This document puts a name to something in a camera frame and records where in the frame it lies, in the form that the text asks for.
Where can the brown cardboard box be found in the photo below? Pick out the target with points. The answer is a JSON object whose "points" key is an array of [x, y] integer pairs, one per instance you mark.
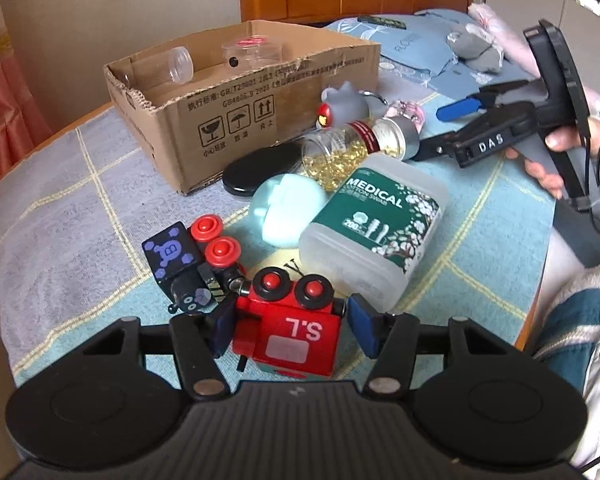
{"points": [[205, 120]]}

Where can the black oval case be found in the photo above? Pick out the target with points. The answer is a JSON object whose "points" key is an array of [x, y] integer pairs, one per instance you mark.
{"points": [[260, 170]]}

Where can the black cube toy robot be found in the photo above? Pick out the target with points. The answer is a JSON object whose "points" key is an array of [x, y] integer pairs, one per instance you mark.
{"points": [[172, 252]]}

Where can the pink curtain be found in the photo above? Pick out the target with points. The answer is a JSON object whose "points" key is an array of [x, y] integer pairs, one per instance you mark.
{"points": [[5, 110]]}

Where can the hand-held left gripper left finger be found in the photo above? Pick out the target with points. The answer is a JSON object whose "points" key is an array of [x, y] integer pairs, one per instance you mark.
{"points": [[224, 327]]}

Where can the pink cloth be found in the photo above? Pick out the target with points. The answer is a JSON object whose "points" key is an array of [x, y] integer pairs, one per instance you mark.
{"points": [[512, 40]]}

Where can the clear round container red label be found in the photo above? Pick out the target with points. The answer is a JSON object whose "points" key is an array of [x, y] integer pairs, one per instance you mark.
{"points": [[252, 52]]}

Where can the clear plastic jar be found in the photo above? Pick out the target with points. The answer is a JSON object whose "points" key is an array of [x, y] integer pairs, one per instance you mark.
{"points": [[175, 66]]}

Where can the yellow capsule bottle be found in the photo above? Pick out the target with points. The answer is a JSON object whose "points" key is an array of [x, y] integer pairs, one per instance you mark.
{"points": [[330, 154]]}

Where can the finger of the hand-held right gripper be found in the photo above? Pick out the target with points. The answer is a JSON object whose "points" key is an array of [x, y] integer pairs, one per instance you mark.
{"points": [[460, 109], [435, 147]]}

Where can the grey plush toy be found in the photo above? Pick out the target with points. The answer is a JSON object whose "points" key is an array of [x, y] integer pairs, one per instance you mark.
{"points": [[475, 46]]}

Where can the person's right hand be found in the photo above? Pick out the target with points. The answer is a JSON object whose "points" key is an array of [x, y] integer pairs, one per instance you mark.
{"points": [[560, 139]]}

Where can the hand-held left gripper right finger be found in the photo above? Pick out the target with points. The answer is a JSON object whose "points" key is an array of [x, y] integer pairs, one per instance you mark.
{"points": [[364, 325]]}

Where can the red cube toy robot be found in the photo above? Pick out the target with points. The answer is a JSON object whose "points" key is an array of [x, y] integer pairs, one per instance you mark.
{"points": [[290, 337]]}

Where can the green label cotton swab box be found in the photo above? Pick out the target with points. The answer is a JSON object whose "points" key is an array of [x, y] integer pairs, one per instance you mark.
{"points": [[375, 217]]}

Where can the mint round plastic gadget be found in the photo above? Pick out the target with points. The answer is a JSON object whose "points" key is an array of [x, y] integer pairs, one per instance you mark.
{"points": [[285, 210]]}

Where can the white and teal jacket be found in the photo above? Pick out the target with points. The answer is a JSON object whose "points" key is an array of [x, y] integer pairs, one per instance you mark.
{"points": [[590, 340]]}

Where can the pink glitter globe bottle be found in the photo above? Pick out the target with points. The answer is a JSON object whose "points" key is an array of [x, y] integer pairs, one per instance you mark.
{"points": [[407, 113]]}

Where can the light blue pillow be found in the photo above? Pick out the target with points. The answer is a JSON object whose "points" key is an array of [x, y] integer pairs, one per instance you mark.
{"points": [[415, 46]]}

